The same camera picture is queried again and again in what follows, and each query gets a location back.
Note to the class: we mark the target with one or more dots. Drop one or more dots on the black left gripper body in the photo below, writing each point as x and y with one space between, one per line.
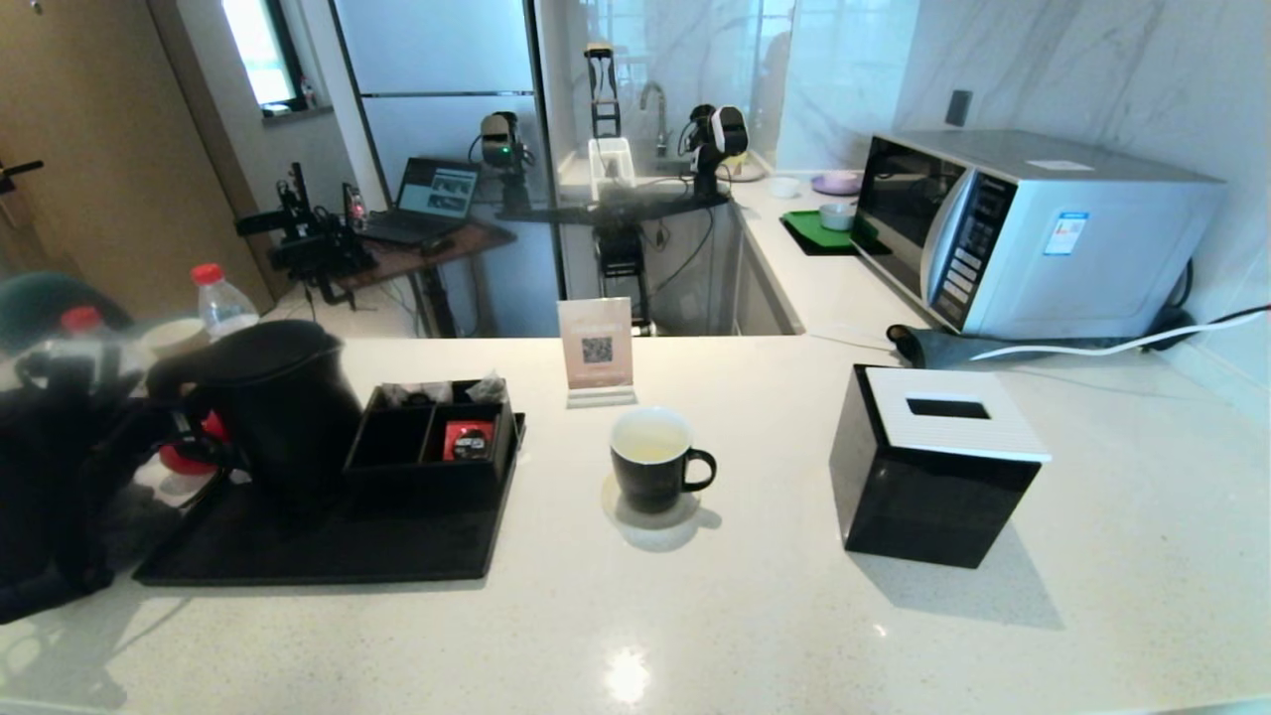
139 427

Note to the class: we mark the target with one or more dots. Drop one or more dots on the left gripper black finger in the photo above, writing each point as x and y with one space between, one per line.
204 437

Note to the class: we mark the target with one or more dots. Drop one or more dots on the black electric kettle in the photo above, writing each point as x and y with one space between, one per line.
288 417

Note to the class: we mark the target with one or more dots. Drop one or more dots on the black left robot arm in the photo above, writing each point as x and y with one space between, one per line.
50 477

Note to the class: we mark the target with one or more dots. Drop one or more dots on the red Nescafe sachet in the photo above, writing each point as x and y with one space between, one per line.
467 441

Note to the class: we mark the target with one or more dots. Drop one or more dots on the red rounded object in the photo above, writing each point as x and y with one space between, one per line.
204 455

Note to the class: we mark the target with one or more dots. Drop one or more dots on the paper cup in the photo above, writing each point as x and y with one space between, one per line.
174 336

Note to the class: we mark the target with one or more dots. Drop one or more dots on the clear plastic bottle red cap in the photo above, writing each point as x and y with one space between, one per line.
84 320
226 313

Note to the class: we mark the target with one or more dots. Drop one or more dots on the green chair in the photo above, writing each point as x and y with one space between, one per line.
50 298

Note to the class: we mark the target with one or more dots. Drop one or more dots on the black rectangular serving tray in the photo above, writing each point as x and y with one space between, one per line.
328 551

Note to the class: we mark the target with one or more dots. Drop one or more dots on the black compartment organizer box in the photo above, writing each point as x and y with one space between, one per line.
427 479

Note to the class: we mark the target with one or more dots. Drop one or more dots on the brown wooden door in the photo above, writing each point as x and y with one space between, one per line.
119 99

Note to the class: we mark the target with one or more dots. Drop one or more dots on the open black laptop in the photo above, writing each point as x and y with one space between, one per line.
437 192

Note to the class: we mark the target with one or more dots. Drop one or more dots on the black framed window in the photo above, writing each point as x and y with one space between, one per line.
253 50

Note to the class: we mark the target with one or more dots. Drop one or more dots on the QR code sign stand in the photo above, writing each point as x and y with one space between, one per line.
596 343

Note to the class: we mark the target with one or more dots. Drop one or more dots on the grey device green light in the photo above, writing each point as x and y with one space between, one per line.
501 137

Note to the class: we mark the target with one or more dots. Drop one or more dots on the frosted glass sliding door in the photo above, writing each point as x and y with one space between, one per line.
437 60

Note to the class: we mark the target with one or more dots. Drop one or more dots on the black mug white inside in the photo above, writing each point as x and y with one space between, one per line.
650 482

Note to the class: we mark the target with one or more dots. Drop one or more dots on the black metal rack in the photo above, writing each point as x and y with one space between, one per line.
623 261

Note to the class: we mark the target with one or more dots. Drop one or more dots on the round white coaster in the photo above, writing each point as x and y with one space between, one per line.
650 522

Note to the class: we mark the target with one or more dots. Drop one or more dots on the black upright stand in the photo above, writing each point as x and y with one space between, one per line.
603 107

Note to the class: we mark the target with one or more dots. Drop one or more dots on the metal sink faucet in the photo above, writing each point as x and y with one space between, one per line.
659 107

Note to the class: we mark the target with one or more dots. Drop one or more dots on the black and white device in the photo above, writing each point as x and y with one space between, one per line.
720 137

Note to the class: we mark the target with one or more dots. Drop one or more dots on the small white cup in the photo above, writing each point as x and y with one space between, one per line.
784 187

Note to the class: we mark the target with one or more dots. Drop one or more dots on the green tray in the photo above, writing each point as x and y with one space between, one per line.
809 231

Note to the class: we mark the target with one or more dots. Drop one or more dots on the small grey bowl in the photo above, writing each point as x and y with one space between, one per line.
837 216

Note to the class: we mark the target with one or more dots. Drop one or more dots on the purple plate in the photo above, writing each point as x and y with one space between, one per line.
837 183

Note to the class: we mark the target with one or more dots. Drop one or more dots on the black tissue box white lid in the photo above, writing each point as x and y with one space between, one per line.
923 506

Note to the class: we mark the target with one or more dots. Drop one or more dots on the dark slate cloth bundle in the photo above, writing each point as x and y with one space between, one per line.
933 348

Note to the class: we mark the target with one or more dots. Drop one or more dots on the silver microwave oven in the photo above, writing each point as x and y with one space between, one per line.
1092 248

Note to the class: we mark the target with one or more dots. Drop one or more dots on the dark grey wall socket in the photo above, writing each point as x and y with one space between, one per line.
958 108

